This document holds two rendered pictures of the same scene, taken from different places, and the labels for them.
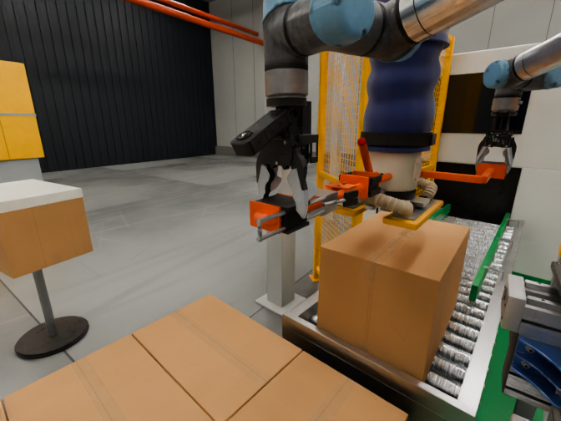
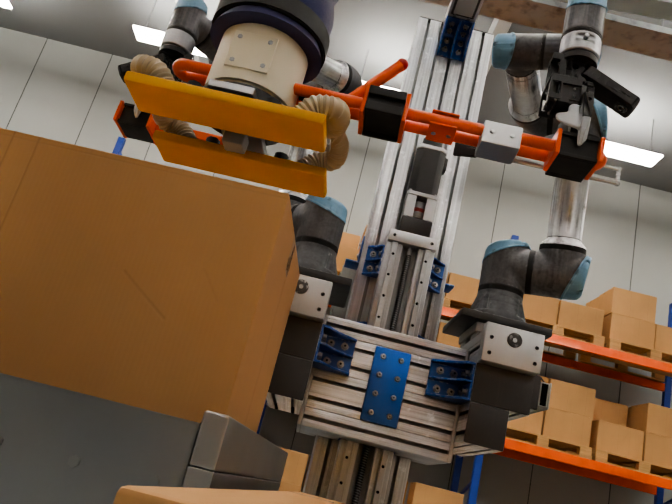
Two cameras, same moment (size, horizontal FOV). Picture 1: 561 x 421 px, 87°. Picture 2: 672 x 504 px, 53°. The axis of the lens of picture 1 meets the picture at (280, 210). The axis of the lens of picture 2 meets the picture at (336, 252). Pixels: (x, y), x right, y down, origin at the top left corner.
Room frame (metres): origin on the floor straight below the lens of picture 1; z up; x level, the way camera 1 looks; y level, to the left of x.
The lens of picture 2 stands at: (1.46, 0.65, 0.56)
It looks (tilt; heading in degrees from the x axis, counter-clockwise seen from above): 19 degrees up; 235
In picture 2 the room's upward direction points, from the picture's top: 14 degrees clockwise
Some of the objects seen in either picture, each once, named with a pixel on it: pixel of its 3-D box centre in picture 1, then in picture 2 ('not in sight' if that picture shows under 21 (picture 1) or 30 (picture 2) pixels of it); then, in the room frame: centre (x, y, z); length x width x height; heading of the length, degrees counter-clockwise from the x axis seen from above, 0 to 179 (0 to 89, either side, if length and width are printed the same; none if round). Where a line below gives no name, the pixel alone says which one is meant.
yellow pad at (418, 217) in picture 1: (416, 206); (244, 158); (0.95, -0.45, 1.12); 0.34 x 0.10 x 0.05; 141
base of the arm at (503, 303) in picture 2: not in sight; (497, 309); (0.15, -0.44, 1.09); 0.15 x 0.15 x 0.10
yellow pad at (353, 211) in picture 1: (362, 197); (230, 105); (1.07, -0.31, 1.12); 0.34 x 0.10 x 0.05; 141
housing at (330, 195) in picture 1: (318, 201); (498, 142); (0.65, -0.09, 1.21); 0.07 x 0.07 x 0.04; 51
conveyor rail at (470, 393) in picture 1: (503, 281); not in sight; (1.52, -1.30, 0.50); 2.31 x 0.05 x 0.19; 139
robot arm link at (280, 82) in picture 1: (285, 86); (579, 51); (0.56, -0.01, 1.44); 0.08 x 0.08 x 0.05
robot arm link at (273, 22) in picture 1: (286, 35); (584, 20); (0.55, -0.01, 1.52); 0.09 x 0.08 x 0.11; 34
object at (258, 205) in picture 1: (278, 211); (573, 154); (0.55, 0.00, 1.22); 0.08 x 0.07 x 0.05; 141
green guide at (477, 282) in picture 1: (502, 245); not in sight; (1.83, -1.49, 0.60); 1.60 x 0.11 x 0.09; 139
